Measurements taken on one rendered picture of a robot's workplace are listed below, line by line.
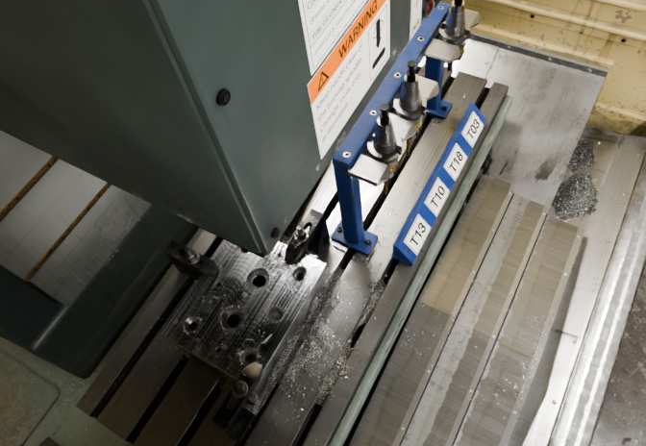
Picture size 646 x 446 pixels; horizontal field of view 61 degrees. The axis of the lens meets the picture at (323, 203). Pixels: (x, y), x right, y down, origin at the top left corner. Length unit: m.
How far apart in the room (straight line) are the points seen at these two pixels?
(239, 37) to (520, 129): 1.36
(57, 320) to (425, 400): 0.87
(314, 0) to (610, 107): 1.45
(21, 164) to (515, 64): 1.30
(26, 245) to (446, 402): 0.94
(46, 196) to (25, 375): 0.72
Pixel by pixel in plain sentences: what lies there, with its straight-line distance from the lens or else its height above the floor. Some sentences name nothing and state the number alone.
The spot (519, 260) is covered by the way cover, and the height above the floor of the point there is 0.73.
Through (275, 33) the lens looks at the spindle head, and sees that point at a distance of 0.40.
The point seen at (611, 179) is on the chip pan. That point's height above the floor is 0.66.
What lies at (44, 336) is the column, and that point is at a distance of 1.44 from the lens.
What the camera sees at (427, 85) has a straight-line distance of 1.12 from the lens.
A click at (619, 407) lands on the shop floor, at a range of 2.21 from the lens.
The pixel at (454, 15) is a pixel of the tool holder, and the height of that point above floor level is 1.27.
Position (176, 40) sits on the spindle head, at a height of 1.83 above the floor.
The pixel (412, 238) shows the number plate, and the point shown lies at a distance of 1.23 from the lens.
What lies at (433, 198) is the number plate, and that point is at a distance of 1.28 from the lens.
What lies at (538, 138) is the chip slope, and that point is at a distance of 1.66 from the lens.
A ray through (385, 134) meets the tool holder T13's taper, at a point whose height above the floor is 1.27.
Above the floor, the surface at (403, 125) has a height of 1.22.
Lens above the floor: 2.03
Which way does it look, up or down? 58 degrees down
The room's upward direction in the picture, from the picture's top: 12 degrees counter-clockwise
